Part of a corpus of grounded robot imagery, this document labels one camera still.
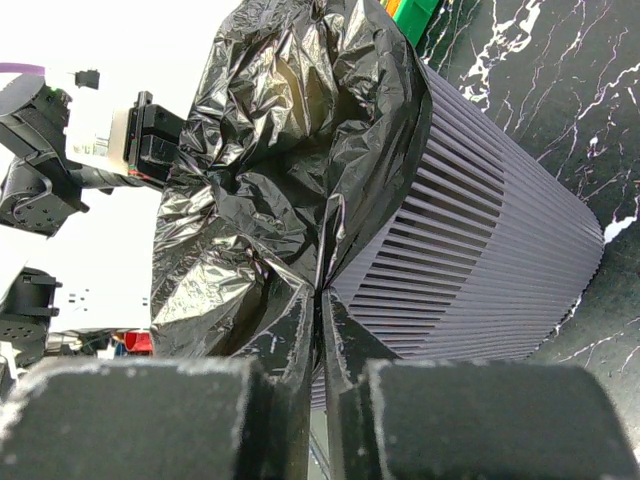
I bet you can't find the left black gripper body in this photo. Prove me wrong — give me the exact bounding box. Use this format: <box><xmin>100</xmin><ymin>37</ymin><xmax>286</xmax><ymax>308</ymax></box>
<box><xmin>127</xmin><ymin>91</ymin><xmax>185</xmax><ymax>190</ymax></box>

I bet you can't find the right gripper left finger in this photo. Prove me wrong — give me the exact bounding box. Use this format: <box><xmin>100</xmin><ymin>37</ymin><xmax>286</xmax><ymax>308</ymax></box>
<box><xmin>1</xmin><ymin>287</ymin><xmax>314</xmax><ymax>479</ymax></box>

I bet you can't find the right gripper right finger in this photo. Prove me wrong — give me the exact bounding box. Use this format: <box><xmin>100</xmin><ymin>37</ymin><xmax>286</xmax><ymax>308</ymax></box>
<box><xmin>322</xmin><ymin>290</ymin><xmax>639</xmax><ymax>479</ymax></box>

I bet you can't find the black trash bag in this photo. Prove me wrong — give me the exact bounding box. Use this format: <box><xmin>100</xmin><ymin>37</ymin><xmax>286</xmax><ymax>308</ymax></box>
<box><xmin>150</xmin><ymin>1</ymin><xmax>432</xmax><ymax>357</ymax></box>

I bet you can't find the grey mesh trash bin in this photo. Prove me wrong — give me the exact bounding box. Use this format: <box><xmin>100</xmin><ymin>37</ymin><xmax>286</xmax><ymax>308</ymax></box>
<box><xmin>311</xmin><ymin>58</ymin><xmax>604</xmax><ymax>360</ymax></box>

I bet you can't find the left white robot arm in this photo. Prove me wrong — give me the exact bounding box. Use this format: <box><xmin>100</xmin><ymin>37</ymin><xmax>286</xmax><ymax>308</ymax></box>
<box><xmin>1</xmin><ymin>74</ymin><xmax>184</xmax><ymax>368</ymax></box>

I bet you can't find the green plastic basket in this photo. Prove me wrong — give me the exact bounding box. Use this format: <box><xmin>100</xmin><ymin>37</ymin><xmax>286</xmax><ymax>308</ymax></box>
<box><xmin>387</xmin><ymin>0</ymin><xmax>440</xmax><ymax>46</ymax></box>

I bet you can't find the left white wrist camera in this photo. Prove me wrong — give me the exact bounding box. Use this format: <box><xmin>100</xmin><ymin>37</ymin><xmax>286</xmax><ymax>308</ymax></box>
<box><xmin>64</xmin><ymin>69</ymin><xmax>139</xmax><ymax>171</ymax></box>

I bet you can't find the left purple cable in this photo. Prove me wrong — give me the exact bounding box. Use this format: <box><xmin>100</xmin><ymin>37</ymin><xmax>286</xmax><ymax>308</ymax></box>
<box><xmin>0</xmin><ymin>62</ymin><xmax>49</xmax><ymax>76</ymax></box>

